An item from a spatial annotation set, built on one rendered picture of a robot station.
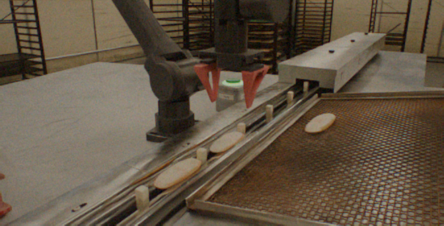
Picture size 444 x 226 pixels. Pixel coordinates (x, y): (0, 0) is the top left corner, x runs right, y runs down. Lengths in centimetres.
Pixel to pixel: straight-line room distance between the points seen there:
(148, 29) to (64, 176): 33
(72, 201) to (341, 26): 740
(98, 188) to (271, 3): 36
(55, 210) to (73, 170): 19
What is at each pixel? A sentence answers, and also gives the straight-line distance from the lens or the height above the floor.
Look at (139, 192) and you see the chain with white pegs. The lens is 46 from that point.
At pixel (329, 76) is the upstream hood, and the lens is 101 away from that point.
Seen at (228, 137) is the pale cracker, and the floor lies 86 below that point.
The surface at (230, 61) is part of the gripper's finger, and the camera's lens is 56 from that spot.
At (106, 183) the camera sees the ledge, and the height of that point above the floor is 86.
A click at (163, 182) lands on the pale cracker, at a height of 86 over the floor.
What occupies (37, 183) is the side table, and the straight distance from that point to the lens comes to 64.
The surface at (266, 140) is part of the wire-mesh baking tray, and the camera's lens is 55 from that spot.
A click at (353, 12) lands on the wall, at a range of 764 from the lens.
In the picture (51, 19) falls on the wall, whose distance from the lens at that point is 554.
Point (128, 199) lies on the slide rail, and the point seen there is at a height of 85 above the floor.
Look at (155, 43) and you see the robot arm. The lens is 71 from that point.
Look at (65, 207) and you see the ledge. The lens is 47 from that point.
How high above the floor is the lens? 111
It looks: 17 degrees down
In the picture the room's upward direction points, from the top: straight up
